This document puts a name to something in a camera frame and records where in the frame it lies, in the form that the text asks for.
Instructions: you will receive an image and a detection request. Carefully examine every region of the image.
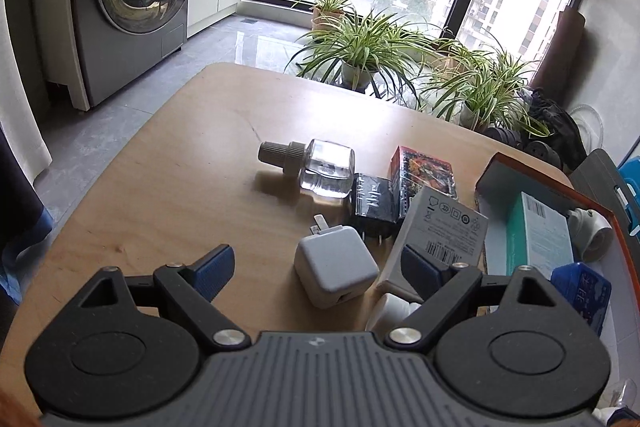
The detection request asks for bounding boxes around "white power adapter box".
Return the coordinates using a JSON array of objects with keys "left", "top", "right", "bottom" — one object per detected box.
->
[{"left": 376, "top": 185, "right": 488, "bottom": 301}]

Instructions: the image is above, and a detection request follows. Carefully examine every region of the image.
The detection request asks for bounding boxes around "small white pill bottle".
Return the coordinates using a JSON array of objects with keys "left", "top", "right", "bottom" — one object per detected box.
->
[{"left": 364, "top": 293, "right": 421, "bottom": 337}]

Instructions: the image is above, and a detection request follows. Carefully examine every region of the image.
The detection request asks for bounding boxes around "black power adapter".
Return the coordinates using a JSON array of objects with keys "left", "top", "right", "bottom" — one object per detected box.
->
[{"left": 349, "top": 172, "right": 398, "bottom": 242}]

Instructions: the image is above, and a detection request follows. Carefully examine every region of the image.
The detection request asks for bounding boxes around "white cube charger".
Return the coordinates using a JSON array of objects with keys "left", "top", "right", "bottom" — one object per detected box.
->
[{"left": 294, "top": 215, "right": 380, "bottom": 309}]

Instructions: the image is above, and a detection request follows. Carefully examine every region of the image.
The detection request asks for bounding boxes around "red playing card box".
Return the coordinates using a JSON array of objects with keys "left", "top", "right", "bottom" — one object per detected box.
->
[{"left": 388, "top": 145, "right": 457, "bottom": 222}]

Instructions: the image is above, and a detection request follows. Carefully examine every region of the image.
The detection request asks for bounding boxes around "teal adhesive bandages box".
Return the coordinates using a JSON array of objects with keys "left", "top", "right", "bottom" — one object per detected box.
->
[{"left": 506, "top": 192, "right": 574, "bottom": 279}]

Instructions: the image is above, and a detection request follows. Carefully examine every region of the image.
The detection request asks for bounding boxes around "clear repellent liquid bottle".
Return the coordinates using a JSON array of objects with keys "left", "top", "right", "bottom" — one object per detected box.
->
[{"left": 258, "top": 139, "right": 355, "bottom": 199}]

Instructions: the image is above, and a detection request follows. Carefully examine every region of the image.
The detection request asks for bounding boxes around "blue translucent plastic box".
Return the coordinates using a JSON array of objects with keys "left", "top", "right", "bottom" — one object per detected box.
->
[{"left": 550, "top": 262, "right": 612, "bottom": 336}]

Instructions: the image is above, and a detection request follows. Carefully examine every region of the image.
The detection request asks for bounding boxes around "white plug heater green button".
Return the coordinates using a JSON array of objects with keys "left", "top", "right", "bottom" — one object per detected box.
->
[{"left": 567, "top": 208, "right": 615, "bottom": 262}]

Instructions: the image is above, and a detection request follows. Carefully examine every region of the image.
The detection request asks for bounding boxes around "white repellent plug with bottle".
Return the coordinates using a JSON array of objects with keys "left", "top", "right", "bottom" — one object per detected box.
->
[{"left": 601, "top": 379, "right": 639, "bottom": 426}]

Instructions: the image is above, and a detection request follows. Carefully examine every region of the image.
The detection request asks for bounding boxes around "person left hand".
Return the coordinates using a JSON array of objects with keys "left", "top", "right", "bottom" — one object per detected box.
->
[{"left": 0, "top": 390, "right": 41, "bottom": 427}]

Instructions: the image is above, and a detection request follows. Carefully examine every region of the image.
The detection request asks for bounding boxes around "orange cardboard box tray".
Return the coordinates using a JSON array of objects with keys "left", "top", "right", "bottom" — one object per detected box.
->
[{"left": 475, "top": 150, "right": 639, "bottom": 410}]

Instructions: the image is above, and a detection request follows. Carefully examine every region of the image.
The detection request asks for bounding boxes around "black dumbbell rear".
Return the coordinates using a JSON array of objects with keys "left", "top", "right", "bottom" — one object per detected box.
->
[{"left": 483, "top": 127, "right": 523, "bottom": 150}]

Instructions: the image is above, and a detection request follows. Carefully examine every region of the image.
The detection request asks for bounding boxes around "black dumbbell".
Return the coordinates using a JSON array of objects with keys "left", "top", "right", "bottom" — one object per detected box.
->
[
  {"left": 524, "top": 141, "right": 563, "bottom": 169},
  {"left": 483, "top": 127, "right": 523, "bottom": 150}
]

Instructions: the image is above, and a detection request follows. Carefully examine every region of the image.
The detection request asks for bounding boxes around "black dumbbell front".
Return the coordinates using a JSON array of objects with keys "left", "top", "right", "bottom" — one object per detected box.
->
[{"left": 524, "top": 141, "right": 563, "bottom": 169}]

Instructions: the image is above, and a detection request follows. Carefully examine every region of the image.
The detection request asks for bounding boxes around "right spider plant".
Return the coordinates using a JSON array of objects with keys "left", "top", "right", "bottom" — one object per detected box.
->
[{"left": 418, "top": 38, "right": 551, "bottom": 138}]

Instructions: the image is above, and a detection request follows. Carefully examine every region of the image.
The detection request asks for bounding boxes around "black bag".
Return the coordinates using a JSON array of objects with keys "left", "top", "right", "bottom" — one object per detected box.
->
[{"left": 521, "top": 89, "right": 587, "bottom": 172}]

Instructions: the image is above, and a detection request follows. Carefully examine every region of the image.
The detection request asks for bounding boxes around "grey folding lap board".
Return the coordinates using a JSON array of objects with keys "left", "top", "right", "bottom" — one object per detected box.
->
[{"left": 570, "top": 148, "right": 639, "bottom": 263}]

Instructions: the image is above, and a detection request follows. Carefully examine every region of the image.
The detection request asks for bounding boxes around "white fan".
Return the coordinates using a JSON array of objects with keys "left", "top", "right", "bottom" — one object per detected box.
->
[{"left": 568, "top": 104, "right": 604, "bottom": 154}]

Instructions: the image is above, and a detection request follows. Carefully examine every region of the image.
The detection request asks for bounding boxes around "spider plant white pot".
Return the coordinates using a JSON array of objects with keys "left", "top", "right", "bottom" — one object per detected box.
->
[{"left": 288, "top": 11, "right": 442, "bottom": 102}]

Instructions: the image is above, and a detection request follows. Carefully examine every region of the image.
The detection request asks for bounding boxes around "blue plastic stool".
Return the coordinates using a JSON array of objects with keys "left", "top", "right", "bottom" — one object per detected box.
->
[{"left": 617, "top": 156, "right": 640, "bottom": 236}]

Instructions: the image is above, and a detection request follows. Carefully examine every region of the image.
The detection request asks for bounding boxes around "brown rolled mat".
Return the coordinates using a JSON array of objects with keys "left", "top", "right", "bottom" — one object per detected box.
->
[{"left": 530, "top": 6, "right": 586, "bottom": 102}]

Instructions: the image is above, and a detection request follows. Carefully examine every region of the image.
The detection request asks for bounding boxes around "spider plant terracotta pot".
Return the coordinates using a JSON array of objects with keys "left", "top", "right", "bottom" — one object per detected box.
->
[{"left": 311, "top": 0, "right": 352, "bottom": 30}]

